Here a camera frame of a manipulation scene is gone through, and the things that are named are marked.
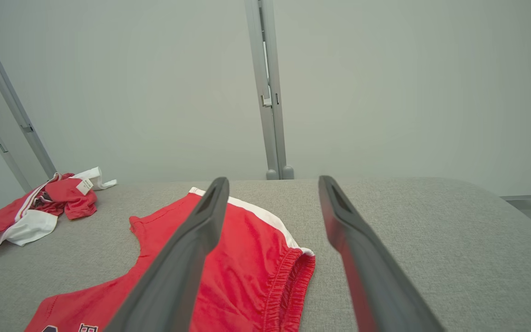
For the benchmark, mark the red Bulls jersey shirt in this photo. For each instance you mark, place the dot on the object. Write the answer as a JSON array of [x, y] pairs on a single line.
[[69, 196]]

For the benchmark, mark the red shorts with white stripes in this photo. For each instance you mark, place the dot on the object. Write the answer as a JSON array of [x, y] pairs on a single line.
[[247, 263]]

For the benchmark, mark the grey partition post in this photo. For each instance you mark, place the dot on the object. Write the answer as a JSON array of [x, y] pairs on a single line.
[[16, 110], [278, 138], [2, 150], [265, 138]]

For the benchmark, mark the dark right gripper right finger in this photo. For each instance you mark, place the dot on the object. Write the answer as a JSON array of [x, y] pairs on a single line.
[[371, 276]]

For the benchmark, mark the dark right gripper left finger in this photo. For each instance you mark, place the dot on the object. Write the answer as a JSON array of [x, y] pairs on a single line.
[[178, 267]]

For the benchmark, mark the grey partition base rail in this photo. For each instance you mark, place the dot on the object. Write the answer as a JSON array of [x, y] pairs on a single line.
[[521, 197]]

